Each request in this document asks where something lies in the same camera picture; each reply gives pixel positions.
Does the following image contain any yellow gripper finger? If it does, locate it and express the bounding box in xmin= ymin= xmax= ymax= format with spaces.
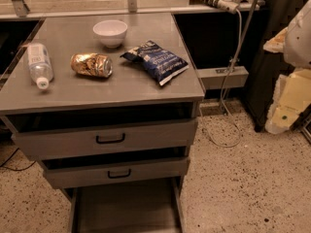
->
xmin=264 ymin=68 xmax=311 ymax=134

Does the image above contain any blue chip bag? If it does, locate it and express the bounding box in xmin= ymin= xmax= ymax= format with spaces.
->
xmin=121 ymin=40 xmax=189 ymax=86

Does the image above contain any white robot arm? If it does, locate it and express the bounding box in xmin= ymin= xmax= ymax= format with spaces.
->
xmin=263 ymin=0 xmax=311 ymax=134

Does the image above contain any grey drawer cabinet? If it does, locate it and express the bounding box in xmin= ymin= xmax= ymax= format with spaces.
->
xmin=0 ymin=12 xmax=206 ymax=192

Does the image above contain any bottom grey drawer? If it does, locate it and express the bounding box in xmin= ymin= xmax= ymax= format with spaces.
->
xmin=68 ymin=178 xmax=186 ymax=233

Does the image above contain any grey drawer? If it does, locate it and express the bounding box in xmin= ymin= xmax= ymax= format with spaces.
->
xmin=44 ymin=157 xmax=190 ymax=188
xmin=68 ymin=178 xmax=186 ymax=233
xmin=13 ymin=118 xmax=197 ymax=160

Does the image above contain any middle grey drawer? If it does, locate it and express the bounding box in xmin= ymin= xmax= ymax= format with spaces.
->
xmin=44 ymin=157 xmax=190 ymax=188

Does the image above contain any top grey drawer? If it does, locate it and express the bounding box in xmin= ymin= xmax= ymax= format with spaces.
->
xmin=13 ymin=118 xmax=197 ymax=160

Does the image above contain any dark side cabinet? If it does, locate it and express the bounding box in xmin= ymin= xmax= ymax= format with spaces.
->
xmin=243 ymin=0 xmax=311 ymax=132

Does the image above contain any white ceramic bowl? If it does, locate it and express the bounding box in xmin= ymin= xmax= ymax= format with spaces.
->
xmin=93 ymin=19 xmax=128 ymax=48

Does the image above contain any crushed gold can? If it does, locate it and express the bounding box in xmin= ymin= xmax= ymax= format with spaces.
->
xmin=70 ymin=53 xmax=113 ymax=78

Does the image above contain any clear plastic water bottle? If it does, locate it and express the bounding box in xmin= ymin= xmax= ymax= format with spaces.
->
xmin=27 ymin=43 xmax=53 ymax=90

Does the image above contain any white power cable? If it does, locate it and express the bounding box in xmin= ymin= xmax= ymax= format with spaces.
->
xmin=197 ymin=8 xmax=247 ymax=149

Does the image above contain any metal frame rail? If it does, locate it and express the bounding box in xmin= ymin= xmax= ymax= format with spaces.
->
xmin=0 ymin=0 xmax=266 ymax=20

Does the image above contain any black floor cable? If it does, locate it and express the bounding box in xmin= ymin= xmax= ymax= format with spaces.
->
xmin=0 ymin=148 xmax=37 ymax=173

